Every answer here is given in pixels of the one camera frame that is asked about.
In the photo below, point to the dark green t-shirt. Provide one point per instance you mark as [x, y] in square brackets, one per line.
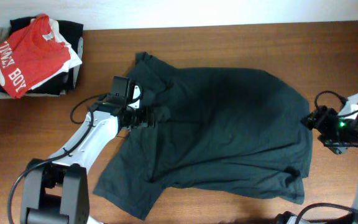
[236, 130]

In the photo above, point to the red folded t-shirt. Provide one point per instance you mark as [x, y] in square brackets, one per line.
[16, 56]

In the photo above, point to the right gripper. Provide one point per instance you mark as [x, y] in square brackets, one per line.
[320, 119]

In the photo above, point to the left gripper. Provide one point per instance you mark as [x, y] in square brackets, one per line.
[147, 117]

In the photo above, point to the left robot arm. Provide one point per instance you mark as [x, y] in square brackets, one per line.
[56, 189]

